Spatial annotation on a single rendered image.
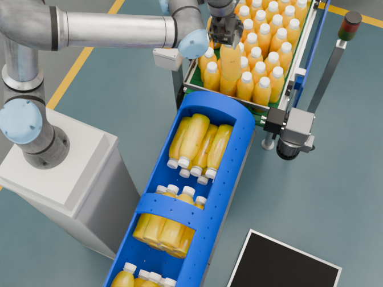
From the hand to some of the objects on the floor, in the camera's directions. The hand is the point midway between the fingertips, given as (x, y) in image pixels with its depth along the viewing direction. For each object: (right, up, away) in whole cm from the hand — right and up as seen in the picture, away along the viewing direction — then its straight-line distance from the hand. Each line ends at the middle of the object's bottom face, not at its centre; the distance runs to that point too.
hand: (229, 39), depth 140 cm
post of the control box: (-16, -34, +138) cm, 144 cm away
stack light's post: (+51, -39, +134) cm, 149 cm away
